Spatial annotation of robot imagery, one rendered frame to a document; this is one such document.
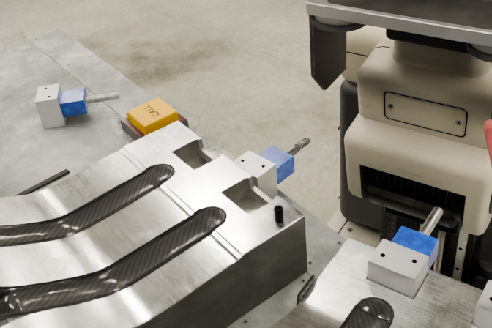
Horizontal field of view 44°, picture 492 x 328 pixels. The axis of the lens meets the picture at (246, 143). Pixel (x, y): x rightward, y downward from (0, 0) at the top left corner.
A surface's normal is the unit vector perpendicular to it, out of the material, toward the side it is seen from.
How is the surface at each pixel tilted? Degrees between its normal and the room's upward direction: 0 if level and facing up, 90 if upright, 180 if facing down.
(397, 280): 90
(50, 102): 90
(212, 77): 0
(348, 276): 0
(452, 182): 98
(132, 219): 4
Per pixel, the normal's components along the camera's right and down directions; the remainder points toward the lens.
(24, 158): -0.09, -0.80
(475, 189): -0.53, 0.65
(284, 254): 0.61, 0.42
